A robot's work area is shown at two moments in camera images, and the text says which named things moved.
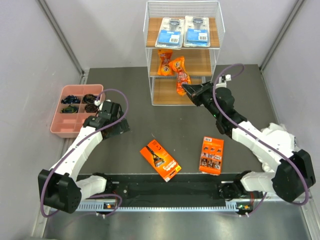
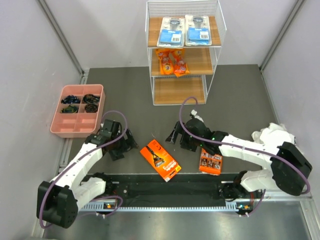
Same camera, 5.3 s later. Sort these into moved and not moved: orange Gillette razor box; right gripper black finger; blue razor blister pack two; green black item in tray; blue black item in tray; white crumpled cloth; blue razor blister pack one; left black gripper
Moved: left black gripper; right gripper black finger
Not moved: blue black item in tray; blue razor blister pack two; white crumpled cloth; blue razor blister pack one; green black item in tray; orange Gillette razor box
